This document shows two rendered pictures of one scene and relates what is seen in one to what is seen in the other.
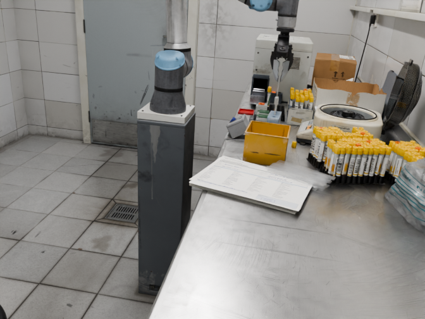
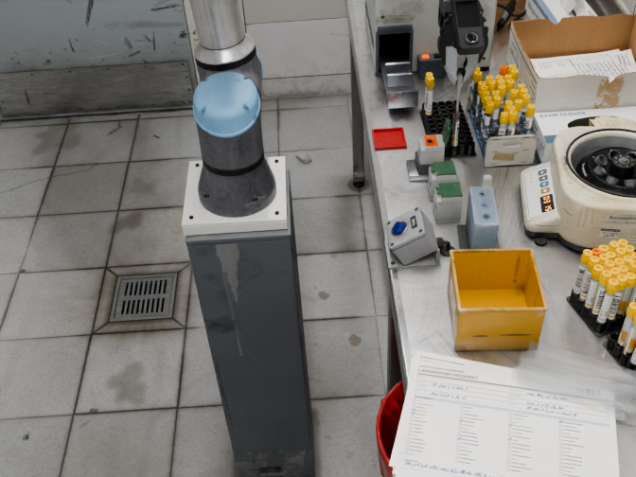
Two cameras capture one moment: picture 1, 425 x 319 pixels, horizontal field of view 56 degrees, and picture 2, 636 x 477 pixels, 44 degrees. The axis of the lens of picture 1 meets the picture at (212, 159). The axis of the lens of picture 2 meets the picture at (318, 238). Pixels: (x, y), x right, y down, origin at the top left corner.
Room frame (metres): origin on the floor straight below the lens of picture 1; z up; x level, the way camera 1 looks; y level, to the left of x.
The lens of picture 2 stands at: (0.42, 0.22, 1.86)
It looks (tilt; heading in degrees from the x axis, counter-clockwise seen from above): 43 degrees down; 352
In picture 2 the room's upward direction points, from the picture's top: 4 degrees counter-clockwise
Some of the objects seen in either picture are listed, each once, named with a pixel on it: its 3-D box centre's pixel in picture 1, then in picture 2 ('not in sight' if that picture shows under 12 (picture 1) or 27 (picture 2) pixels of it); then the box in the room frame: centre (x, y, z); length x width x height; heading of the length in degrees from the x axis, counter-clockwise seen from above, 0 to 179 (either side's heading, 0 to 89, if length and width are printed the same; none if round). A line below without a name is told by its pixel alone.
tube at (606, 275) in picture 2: (319, 148); (599, 297); (1.18, -0.33, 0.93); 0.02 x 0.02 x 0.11
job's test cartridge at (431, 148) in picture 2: (261, 111); (431, 153); (1.62, -0.19, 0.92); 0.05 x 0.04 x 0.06; 82
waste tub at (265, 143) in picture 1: (266, 143); (493, 299); (1.22, -0.17, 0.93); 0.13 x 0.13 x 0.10; 78
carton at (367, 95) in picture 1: (344, 101); (584, 74); (1.78, -0.57, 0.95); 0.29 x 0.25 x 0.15; 82
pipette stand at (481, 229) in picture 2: (272, 127); (481, 226); (1.39, -0.21, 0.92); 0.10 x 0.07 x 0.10; 167
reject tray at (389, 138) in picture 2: (246, 111); (389, 138); (1.75, -0.14, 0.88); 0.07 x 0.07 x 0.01; 82
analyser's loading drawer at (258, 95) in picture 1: (258, 93); (397, 73); (1.93, -0.20, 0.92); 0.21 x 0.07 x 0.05; 172
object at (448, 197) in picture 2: (261, 123); (447, 203); (1.48, -0.18, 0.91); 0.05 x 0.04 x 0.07; 82
